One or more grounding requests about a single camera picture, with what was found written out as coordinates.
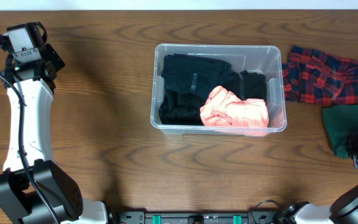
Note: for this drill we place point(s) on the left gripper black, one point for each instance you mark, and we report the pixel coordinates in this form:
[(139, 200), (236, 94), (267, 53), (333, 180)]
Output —
[(56, 56)]

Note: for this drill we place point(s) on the green garment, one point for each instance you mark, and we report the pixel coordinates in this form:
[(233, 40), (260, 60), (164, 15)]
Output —
[(339, 122)]

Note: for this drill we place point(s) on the red plaid flannel shirt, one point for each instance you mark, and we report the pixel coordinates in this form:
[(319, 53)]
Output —
[(319, 78)]

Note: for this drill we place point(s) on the black jeans with zipper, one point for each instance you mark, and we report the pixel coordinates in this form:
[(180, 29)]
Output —
[(180, 109)]

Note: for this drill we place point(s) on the pink garment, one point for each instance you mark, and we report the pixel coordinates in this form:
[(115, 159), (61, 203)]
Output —
[(223, 108)]

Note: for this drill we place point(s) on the dark garment with tape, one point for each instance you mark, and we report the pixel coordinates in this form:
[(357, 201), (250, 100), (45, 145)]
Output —
[(189, 74)]

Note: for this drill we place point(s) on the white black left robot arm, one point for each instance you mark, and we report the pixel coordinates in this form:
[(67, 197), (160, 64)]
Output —
[(33, 189)]

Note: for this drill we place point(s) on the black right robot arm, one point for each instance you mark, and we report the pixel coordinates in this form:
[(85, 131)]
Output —
[(343, 211)]

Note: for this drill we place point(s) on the clear plastic storage bin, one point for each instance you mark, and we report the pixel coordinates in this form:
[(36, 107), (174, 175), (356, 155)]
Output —
[(264, 59)]

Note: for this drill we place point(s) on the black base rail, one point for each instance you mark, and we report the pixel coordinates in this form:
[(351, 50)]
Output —
[(139, 217)]

